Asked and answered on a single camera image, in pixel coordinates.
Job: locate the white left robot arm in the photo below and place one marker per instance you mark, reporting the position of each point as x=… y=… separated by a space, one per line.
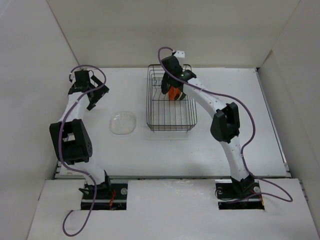
x=72 y=144

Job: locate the grey wire dish rack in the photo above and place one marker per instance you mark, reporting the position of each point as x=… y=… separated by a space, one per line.
x=163 y=114

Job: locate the clear textured glass plate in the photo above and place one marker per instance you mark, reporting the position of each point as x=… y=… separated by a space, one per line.
x=123 y=123

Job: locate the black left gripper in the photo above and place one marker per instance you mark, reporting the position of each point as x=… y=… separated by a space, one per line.
x=100 y=93

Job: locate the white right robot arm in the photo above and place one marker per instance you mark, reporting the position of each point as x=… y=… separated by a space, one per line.
x=225 y=126

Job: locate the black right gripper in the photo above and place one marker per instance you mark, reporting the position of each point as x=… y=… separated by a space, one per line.
x=166 y=80

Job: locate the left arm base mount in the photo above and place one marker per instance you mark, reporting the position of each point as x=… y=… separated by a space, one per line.
x=107 y=199

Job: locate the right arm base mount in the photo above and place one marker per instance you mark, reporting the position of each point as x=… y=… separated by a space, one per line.
x=229 y=199

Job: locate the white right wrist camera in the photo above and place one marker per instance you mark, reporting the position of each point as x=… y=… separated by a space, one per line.
x=179 y=54

